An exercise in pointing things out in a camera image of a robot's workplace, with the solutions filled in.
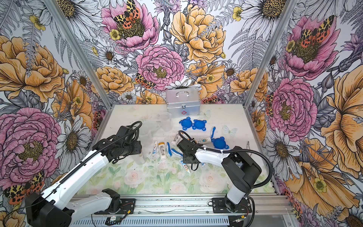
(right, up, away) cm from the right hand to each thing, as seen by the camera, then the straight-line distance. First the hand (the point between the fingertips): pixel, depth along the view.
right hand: (190, 162), depth 90 cm
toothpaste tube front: (-3, -2, -3) cm, 4 cm away
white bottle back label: (-9, +13, +9) cm, 18 cm away
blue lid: (-3, +24, +19) cm, 31 cm away
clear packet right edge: (+39, +9, +7) cm, 41 cm away
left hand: (-31, +9, -11) cm, 34 cm away
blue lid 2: (+7, +23, +19) cm, 30 cm away
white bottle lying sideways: (+9, +12, +8) cm, 17 cm away
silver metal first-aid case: (-6, +38, +16) cm, 42 cm away
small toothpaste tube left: (-23, +7, +4) cm, 25 cm away
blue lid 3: (+21, +10, +9) cm, 25 cm away
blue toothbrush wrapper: (-10, +5, +4) cm, 12 cm away
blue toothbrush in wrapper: (-14, +7, +5) cm, 16 cm away
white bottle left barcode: (-18, +8, +4) cm, 20 cm away
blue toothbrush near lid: (+17, +17, +15) cm, 28 cm away
